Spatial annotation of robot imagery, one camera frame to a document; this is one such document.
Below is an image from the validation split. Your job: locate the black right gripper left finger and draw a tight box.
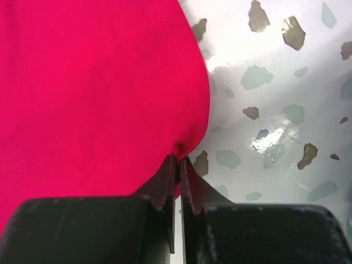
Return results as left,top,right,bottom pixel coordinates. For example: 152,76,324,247
1,155,176,263

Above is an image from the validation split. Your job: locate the pink red t-shirt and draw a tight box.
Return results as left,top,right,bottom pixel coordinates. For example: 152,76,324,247
1,1,210,227

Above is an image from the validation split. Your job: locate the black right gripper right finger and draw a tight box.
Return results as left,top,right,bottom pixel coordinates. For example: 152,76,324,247
179,158,351,263

